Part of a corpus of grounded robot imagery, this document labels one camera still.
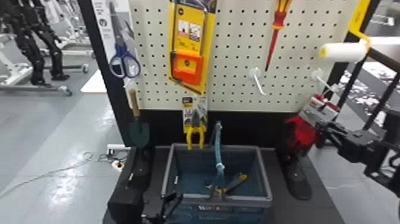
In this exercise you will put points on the blue scissors on white card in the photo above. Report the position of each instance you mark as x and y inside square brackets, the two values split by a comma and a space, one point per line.
[124, 61]

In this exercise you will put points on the white power strip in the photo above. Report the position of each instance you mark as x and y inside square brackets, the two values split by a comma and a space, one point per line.
[117, 148]

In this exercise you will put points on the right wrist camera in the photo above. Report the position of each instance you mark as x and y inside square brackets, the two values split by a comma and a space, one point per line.
[393, 126]

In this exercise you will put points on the yellow pliers on card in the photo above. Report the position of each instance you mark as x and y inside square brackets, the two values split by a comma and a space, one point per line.
[195, 125]

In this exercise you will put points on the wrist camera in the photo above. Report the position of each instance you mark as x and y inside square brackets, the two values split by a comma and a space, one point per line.
[125, 204]
[393, 126]

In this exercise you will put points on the orange tool on yellow card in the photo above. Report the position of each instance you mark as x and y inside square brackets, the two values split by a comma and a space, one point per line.
[187, 67]

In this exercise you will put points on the blue basket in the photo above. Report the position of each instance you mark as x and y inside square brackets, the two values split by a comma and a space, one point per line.
[218, 200]

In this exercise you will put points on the red screwdriver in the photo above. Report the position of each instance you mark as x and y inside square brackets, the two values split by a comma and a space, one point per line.
[278, 22]

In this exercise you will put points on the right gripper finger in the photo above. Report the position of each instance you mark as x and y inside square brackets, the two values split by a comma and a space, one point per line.
[325, 140]
[329, 126]

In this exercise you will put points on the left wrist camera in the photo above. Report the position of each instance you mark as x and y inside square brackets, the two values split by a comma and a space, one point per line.
[125, 204]

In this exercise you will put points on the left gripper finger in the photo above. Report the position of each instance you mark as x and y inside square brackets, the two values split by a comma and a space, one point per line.
[176, 204]
[167, 201]

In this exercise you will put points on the white pegboard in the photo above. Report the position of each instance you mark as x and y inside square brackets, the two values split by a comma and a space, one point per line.
[237, 47]

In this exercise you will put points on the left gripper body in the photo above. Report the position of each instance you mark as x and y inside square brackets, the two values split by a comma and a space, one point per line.
[153, 214]

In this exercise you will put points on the black yellow pliers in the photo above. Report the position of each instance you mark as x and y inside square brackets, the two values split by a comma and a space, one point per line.
[232, 183]

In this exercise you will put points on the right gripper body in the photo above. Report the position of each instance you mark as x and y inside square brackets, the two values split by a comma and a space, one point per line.
[359, 145]

